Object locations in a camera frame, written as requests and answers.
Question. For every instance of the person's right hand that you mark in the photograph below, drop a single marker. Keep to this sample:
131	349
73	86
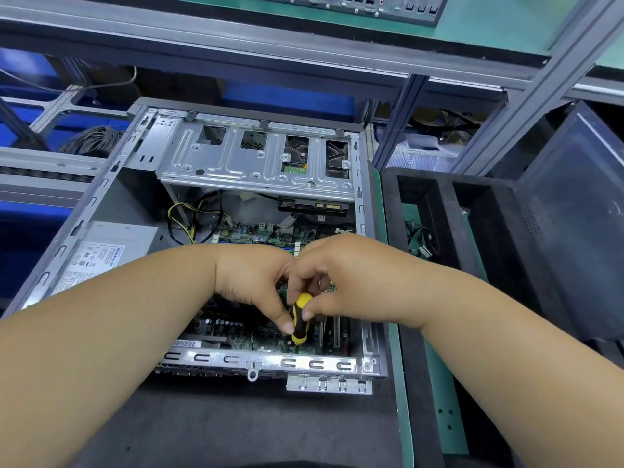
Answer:
370	278

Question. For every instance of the person's left hand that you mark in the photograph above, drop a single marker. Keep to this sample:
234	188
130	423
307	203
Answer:
253	278

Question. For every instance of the green motherboard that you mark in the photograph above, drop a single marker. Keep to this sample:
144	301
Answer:
249	231

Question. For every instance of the grey computer case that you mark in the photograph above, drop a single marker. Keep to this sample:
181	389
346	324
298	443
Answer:
253	156

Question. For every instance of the grey side panel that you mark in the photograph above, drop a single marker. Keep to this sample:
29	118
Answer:
580	224

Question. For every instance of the person's left forearm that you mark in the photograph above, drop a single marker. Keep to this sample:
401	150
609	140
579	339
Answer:
97	365

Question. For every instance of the person's right forearm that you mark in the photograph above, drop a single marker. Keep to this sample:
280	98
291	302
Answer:
546	375

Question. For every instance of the silver backed desktop computer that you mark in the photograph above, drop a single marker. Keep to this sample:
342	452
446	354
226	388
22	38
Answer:
361	3

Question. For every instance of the empty black foam tray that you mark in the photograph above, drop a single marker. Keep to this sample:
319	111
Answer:
458	229

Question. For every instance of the white plastic bags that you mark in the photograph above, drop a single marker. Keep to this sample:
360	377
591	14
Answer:
429	151

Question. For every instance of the silver power supply unit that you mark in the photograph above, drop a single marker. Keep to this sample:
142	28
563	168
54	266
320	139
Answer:
97	253

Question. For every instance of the green upper shelf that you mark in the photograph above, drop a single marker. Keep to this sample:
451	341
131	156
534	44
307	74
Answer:
487	24

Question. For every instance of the grey roller conveyor rail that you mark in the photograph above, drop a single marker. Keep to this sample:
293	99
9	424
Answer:
49	170

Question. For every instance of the aluminium frame post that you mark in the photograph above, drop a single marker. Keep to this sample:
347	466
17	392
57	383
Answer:
546	87

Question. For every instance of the dark metal frame leg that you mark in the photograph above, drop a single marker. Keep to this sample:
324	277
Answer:
21	122

